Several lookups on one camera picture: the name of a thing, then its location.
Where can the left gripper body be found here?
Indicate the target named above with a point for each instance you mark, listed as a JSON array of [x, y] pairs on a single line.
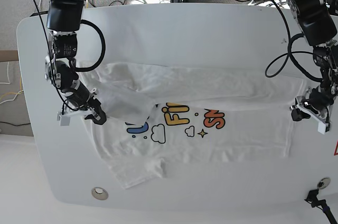
[[316, 103]]

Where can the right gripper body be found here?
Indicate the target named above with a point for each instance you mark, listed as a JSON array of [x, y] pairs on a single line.
[[76, 102]]

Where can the white printed T-shirt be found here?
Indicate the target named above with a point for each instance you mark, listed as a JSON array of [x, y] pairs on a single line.
[[158, 115]]

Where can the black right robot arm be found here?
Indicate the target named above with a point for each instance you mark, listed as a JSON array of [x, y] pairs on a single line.
[[64, 19]]

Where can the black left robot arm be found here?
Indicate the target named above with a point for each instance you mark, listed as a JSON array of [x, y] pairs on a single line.
[[314, 18]]

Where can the red warning sticker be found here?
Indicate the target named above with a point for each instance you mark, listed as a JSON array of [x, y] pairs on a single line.
[[336, 149]]

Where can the silver table grommet right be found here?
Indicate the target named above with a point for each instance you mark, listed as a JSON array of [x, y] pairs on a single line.
[[323, 183]]

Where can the silver table grommet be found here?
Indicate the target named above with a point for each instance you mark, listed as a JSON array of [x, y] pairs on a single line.
[[323, 183], [99, 193]]

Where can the silver table grommet left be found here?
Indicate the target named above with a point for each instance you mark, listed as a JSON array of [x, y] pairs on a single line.
[[99, 193]]

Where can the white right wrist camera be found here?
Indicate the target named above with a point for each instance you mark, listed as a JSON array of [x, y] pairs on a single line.
[[63, 119]]

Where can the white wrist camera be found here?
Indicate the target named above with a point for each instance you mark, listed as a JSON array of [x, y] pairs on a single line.
[[323, 128], [63, 119]]

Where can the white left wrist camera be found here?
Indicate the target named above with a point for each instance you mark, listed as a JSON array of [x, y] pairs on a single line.
[[323, 128]]

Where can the black clamp mount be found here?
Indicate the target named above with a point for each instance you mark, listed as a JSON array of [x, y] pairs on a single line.
[[321, 204]]

